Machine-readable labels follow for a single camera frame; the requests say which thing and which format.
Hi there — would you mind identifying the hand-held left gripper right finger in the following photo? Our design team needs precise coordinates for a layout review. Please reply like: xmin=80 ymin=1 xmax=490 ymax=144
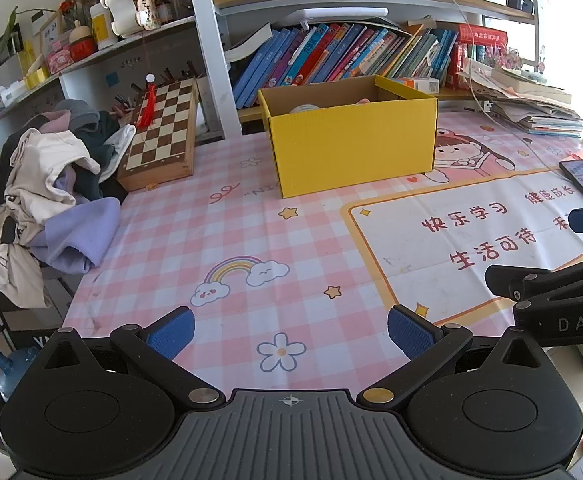
xmin=357 ymin=305 xmax=555 ymax=407

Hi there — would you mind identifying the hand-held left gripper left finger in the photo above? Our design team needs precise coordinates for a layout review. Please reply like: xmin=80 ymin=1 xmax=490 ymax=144
xmin=32 ymin=306 xmax=226 ymax=410

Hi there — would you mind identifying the yellow cardboard box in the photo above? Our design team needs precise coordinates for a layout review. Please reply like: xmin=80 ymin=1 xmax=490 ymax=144
xmin=258 ymin=75 xmax=439 ymax=199

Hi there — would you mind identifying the stack of books and papers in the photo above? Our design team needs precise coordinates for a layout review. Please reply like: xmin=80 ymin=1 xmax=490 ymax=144
xmin=459 ymin=57 xmax=583 ymax=139

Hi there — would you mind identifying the lilac garment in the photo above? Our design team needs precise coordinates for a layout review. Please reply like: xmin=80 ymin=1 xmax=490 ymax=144
xmin=29 ymin=170 xmax=123 ymax=275

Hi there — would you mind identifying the pink checked printed table mat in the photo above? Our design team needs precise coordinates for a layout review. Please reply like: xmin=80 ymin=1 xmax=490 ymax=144
xmin=64 ymin=110 xmax=583 ymax=402

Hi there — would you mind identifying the blue water jug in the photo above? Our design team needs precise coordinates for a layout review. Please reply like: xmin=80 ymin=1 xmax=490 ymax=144
xmin=0 ymin=345 xmax=40 ymax=402

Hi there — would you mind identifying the white folded cloth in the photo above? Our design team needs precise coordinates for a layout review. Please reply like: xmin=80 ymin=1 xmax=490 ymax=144
xmin=98 ymin=125 xmax=137 ymax=184

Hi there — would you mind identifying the dark green garment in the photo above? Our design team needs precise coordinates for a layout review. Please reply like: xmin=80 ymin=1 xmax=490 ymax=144
xmin=66 ymin=112 xmax=123 ymax=201

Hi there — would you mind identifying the wooden chessboard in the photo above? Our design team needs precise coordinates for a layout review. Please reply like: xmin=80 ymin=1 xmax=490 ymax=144
xmin=116 ymin=77 xmax=199 ymax=192

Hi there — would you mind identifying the pile of clothes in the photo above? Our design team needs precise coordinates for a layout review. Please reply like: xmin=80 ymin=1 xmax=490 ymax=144
xmin=0 ymin=129 xmax=102 ymax=309

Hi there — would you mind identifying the orange and white small box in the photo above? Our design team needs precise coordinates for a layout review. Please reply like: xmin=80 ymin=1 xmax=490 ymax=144
xmin=399 ymin=76 xmax=440 ymax=95

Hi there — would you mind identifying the red tassel ornament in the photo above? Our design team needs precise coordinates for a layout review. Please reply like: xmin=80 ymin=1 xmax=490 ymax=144
xmin=136 ymin=74 xmax=159 ymax=129

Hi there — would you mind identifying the grey garment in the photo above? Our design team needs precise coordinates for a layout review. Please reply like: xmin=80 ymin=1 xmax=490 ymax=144
xmin=54 ymin=100 xmax=100 ymax=129

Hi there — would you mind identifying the pink garment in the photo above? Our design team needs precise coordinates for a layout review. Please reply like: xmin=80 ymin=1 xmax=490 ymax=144
xmin=38 ymin=110 xmax=70 ymax=134

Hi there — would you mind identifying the white desk shelf unit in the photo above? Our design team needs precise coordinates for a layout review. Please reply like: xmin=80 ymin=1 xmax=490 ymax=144
xmin=0 ymin=0 xmax=543 ymax=147

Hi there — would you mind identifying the row of colourful books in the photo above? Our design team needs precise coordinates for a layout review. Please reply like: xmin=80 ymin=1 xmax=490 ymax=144
xmin=232 ymin=22 xmax=459 ymax=110

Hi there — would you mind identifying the yellow small box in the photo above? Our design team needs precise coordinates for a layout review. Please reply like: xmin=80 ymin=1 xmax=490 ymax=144
xmin=24 ymin=55 xmax=53 ymax=89

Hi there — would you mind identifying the pink tissue box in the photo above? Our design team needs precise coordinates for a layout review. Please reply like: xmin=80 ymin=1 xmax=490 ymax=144
xmin=46 ymin=42 xmax=75 ymax=75

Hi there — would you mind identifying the yellow label jar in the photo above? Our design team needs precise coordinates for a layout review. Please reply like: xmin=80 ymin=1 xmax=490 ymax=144
xmin=90 ymin=2 xmax=118 ymax=51

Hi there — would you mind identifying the white desk lamp bar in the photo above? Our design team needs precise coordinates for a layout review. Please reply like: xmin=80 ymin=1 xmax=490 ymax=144
xmin=284 ymin=7 xmax=389 ymax=22

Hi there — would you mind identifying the white patterned ornament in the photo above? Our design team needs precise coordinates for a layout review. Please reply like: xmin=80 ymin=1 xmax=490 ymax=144
xmin=102 ymin=0 xmax=162 ymax=39

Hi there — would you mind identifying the black chair frame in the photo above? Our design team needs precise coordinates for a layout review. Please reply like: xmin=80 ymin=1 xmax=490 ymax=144
xmin=0 ymin=260 xmax=80 ymax=352

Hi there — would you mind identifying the white cable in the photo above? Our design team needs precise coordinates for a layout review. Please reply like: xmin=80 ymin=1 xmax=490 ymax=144
xmin=425 ymin=0 xmax=583 ymax=192

